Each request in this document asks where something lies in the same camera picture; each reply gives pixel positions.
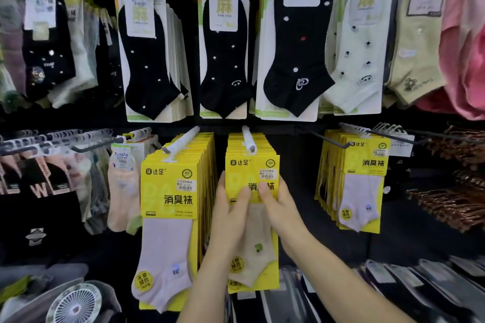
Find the white tipped peg hook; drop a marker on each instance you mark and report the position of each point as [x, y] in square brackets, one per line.
[182, 143]

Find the row of pastel hanging socks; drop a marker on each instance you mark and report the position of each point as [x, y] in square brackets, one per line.
[11, 50]

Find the person's right forearm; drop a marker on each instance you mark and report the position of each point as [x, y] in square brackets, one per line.
[341, 288]

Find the black white zigzag tote bag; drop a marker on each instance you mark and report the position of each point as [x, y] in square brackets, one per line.
[110, 304]

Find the cream dotted sock pack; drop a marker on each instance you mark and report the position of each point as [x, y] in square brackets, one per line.
[360, 69]

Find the heap of copper hangers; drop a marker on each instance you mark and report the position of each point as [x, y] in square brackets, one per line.
[451, 201]

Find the row black socks white cards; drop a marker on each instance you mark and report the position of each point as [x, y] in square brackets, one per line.
[223, 69]

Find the row of clear bagged socks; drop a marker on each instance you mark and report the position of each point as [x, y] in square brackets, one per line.
[416, 288]

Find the person's right hand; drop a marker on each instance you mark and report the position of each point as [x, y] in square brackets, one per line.
[286, 224]

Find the clear price tag holder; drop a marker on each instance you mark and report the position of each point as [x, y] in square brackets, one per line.
[401, 148]

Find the black dotted sock white card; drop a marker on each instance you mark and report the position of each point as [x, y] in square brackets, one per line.
[147, 69]

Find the white handheld fan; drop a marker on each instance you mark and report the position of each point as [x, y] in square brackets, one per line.
[75, 307]

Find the person's left hand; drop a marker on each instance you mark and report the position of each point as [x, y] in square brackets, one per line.
[227, 228]

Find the beige sock pack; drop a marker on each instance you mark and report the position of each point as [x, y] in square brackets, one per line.
[416, 61]

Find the yellow packet cream sock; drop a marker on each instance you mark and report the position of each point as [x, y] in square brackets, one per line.
[246, 167]

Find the row black socks peach cuffs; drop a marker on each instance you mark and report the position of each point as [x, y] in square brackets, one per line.
[41, 182]

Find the black dotted tall socks bunch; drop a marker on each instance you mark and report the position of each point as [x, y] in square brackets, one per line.
[47, 61]

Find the pink garments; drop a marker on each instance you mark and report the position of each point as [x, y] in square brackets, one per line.
[466, 61]

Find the person's left forearm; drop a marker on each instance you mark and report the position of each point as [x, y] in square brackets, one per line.
[204, 296]

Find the bunch of pastel sock packs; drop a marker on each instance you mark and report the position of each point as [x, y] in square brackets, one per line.
[121, 190]

